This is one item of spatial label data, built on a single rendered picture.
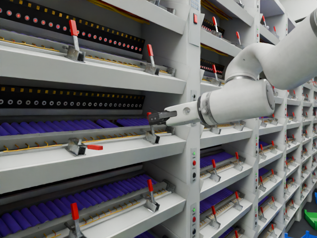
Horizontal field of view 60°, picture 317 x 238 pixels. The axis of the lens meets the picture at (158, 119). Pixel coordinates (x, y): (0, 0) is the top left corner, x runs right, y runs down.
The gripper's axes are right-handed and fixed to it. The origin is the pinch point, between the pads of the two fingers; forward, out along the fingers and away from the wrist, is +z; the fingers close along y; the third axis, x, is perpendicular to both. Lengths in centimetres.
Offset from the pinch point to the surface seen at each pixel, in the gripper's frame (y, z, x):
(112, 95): -3.6, 13.6, 9.6
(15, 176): -40.7, 2.2, -9.4
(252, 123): 85, 1, -3
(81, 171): -26.4, 3.1, -10.8
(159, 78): 0.6, -2.0, 11.6
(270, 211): 134, 14, -64
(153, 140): -1.2, 2.1, -5.8
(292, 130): 226, 8, -12
